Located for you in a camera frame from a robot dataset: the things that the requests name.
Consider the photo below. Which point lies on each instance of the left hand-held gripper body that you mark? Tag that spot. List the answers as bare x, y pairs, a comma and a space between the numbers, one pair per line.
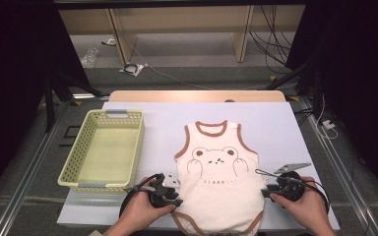
159, 193

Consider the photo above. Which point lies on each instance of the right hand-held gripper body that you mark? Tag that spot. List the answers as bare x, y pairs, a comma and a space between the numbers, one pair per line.
292, 187

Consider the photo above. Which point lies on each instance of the cream baby bodysuit brown trim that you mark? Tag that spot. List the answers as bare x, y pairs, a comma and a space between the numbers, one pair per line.
220, 196

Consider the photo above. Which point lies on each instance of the pale green plastic basket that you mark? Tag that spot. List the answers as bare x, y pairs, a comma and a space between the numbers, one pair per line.
105, 154

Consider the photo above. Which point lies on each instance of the person's left hand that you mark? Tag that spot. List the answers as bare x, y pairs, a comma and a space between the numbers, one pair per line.
141, 209

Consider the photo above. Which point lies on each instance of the person's right hand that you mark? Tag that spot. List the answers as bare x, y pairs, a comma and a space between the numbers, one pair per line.
308, 209

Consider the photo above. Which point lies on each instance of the white table cover board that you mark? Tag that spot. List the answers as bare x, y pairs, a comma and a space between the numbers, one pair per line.
164, 131

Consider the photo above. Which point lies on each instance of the white power plug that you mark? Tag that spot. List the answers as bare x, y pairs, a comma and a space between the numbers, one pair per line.
328, 124

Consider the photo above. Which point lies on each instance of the dark round table grommet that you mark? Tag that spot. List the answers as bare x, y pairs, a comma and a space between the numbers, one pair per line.
229, 100

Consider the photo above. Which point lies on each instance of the light wooden table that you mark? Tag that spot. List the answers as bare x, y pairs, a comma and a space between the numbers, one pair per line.
193, 96

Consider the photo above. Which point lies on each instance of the black metal stand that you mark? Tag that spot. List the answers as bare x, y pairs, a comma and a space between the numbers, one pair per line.
48, 105
288, 76

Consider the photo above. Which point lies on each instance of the black curtain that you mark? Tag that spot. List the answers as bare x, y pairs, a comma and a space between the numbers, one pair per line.
13, 82
357, 82

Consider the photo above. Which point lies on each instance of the clear plastic bag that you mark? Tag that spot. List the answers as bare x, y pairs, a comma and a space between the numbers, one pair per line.
90, 57

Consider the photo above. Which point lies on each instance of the small flat floor item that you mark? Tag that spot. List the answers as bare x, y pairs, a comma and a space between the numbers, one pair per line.
109, 42

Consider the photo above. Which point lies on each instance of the aluminium floor rail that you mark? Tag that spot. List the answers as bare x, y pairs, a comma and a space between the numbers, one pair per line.
349, 183
24, 183

